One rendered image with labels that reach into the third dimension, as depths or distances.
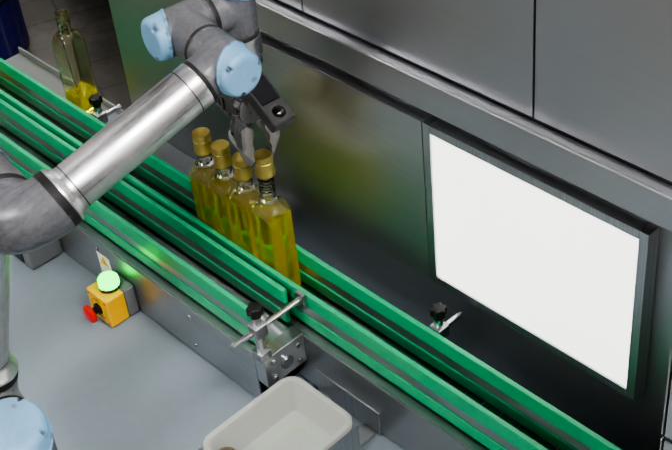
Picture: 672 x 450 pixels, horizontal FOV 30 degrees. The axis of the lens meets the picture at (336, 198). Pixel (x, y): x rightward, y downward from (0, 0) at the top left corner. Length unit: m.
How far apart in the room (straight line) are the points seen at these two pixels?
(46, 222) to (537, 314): 0.79
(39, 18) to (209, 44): 3.37
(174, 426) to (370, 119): 0.68
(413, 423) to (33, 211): 0.76
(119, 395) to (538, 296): 0.85
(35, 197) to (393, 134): 0.61
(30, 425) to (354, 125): 0.72
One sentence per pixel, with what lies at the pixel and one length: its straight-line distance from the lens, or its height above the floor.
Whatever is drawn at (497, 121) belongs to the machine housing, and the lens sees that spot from 1.89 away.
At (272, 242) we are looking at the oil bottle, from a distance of 2.27.
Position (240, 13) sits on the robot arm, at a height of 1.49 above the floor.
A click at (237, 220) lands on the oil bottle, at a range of 2.32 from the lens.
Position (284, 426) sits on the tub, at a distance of 2.29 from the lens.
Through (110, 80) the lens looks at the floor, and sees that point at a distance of 4.73.
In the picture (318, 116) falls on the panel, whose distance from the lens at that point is 2.22.
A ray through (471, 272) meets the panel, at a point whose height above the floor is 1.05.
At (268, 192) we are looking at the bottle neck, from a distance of 2.22.
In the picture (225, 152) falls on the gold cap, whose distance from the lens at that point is 2.27.
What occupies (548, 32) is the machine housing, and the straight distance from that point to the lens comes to 1.77.
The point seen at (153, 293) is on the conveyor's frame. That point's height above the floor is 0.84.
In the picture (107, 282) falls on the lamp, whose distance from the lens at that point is 2.52.
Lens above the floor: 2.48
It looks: 39 degrees down
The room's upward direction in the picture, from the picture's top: 6 degrees counter-clockwise
